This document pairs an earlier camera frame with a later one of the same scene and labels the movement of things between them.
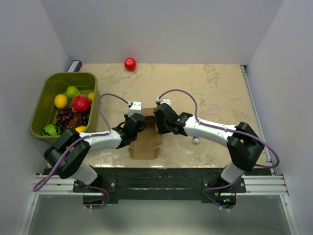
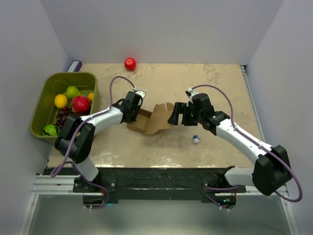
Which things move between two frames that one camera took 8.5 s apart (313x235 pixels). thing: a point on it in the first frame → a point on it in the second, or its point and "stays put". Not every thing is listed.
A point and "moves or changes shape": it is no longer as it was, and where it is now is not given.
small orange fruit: [91, 96] stays put
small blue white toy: [196, 139] stays put
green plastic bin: [51, 84] stays put
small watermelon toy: [51, 129] stays put
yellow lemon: [60, 101] stays put
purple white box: [75, 66] stays put
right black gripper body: [163, 127] → [191, 117]
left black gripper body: [126, 119] → [135, 111]
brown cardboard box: [148, 139] moves or changes shape
